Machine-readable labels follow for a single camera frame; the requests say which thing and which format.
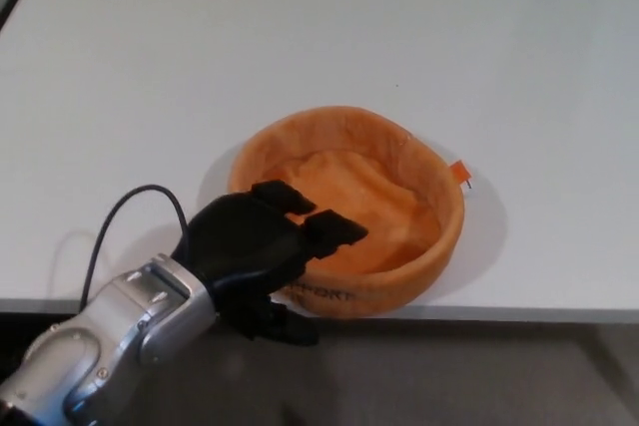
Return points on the black table frame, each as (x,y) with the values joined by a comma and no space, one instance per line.
(25,328)

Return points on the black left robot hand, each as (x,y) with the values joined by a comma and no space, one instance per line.
(239,236)

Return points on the orange soft plush plate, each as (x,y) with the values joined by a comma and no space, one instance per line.
(399,206)

